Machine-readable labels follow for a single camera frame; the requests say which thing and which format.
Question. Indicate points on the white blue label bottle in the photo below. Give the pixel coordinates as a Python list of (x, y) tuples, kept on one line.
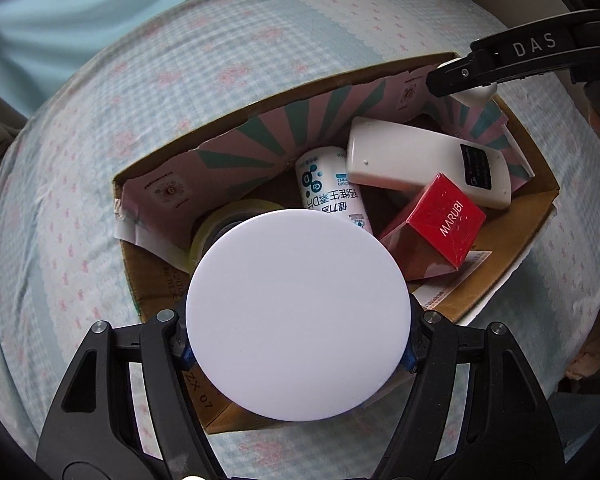
[(324, 185)]

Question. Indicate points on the cardboard box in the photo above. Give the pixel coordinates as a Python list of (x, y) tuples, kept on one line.
[(251, 154)]

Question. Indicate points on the blue checkered floral bedsheet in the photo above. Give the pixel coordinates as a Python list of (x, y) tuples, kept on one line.
[(61, 268)]

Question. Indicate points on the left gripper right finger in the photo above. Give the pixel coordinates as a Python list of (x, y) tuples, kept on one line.
[(507, 430)]

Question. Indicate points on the white earbuds case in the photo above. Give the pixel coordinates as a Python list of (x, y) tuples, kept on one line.
[(477, 96)]

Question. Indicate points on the clear tape roll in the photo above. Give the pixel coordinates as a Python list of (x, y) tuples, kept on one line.
[(220, 222)]

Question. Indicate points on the white remote control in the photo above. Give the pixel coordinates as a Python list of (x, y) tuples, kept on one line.
[(405, 158)]

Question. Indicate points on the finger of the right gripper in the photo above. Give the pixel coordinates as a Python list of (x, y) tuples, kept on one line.
[(475, 69)]

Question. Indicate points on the red Marubi box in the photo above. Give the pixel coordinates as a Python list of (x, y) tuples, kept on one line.
[(432, 235)]

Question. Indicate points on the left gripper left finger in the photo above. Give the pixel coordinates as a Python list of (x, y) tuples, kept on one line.
[(91, 430)]

